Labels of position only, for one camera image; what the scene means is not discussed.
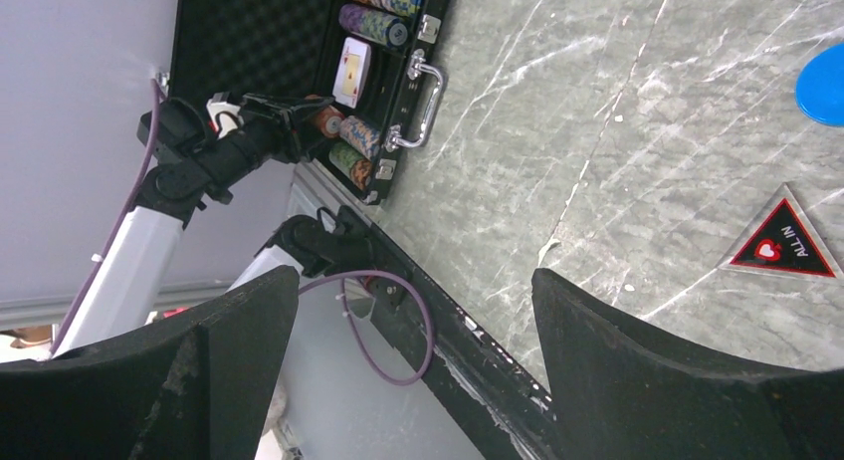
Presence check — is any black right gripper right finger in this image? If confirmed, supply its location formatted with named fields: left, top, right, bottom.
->
left=531, top=269, right=843, bottom=459

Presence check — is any playing card deck ace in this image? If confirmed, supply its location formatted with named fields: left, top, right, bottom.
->
left=331, top=37, right=372, bottom=109

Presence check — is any purple black chip stack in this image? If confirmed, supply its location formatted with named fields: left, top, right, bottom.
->
left=338, top=3, right=409, bottom=49

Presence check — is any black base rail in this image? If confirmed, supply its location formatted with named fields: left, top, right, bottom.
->
left=290, top=206, right=561, bottom=460

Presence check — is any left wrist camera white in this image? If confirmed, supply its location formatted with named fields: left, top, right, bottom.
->
left=206, top=99, right=242, bottom=138

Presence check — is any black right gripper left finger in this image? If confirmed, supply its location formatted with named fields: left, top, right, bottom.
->
left=1, top=266, right=300, bottom=459

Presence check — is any green black chip stack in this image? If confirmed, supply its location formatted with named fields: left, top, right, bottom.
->
left=328, top=141, right=366, bottom=177

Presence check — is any brown red chip stack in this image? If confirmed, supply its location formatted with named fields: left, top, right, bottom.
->
left=311, top=106, right=345, bottom=138

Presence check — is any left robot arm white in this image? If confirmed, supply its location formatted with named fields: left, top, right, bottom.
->
left=52, top=92, right=334, bottom=356

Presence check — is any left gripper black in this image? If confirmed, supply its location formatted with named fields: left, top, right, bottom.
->
left=210, top=93, right=334, bottom=164

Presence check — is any black poker chip case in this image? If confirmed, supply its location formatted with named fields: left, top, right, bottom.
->
left=167, top=0, right=454, bottom=206

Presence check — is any red triangle all-in marker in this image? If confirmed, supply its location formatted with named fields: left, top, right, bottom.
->
left=717, top=182, right=843, bottom=284

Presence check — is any blue round dealer button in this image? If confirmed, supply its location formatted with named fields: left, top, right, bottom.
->
left=794, top=44, right=843, bottom=127

